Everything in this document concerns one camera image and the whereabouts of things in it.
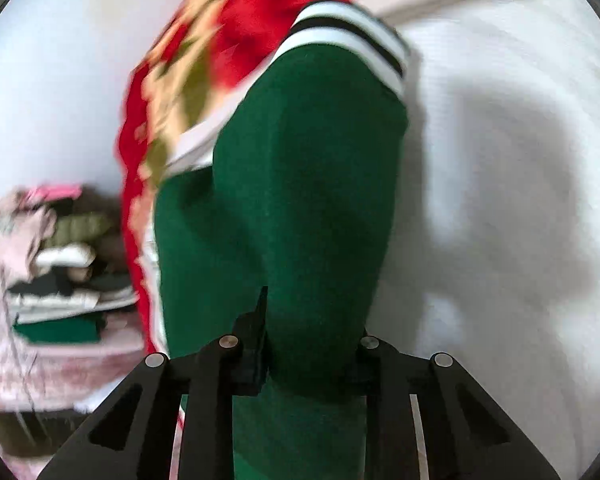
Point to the row of hanging clothes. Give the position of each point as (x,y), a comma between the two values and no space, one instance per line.
(65,280)

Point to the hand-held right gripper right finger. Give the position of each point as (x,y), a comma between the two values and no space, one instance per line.
(380,370)

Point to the green and cream varsity jacket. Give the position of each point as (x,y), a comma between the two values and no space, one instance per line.
(305,185)

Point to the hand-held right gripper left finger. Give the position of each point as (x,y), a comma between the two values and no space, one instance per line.
(252,355)

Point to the white diamond pattern floral cloth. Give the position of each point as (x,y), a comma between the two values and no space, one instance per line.
(505,110)

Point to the red rose print blanket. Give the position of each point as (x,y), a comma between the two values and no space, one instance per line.
(260,20)

